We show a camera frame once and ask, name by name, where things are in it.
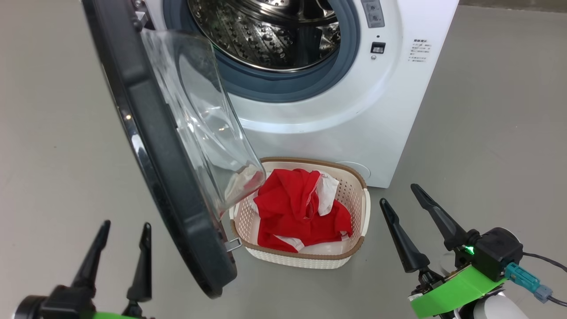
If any grey rubber door gasket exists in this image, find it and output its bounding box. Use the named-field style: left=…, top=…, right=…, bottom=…
left=163, top=0, right=360, bottom=103

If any cream perforated laundry basket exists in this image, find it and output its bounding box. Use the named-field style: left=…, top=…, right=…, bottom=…
left=229, top=157, right=370, bottom=269

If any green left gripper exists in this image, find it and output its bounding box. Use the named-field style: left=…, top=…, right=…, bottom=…
left=71, top=220, right=155, bottom=319

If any red garment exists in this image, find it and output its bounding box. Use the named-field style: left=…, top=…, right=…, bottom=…
left=253, top=168, right=353, bottom=253

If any teal right camera cable connector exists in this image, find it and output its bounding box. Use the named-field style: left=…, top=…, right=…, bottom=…
left=505, top=262, right=553, bottom=303

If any white front-load washing machine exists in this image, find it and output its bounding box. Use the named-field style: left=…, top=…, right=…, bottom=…
left=142, top=0, right=460, bottom=189

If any black-rimmed glass washer door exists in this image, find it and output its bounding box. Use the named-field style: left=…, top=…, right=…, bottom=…
left=81, top=0, right=266, bottom=298

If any white garment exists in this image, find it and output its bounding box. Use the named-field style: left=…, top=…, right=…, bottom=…
left=315, top=174, right=339, bottom=216

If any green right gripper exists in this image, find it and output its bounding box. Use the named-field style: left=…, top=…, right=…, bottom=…
left=380, top=184, right=508, bottom=319

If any grey warning sticker on washer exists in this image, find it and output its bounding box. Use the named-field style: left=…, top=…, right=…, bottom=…
left=361, top=0, right=385, bottom=28

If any steel washer drum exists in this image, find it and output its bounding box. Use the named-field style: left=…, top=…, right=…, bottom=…
left=188, top=0, right=342, bottom=71

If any metal door hinge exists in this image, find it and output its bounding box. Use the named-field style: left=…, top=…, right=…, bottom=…
left=132, top=0, right=149, bottom=31

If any printed instruction text label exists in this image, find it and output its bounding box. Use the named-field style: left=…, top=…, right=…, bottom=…
left=408, top=39, right=432, bottom=62

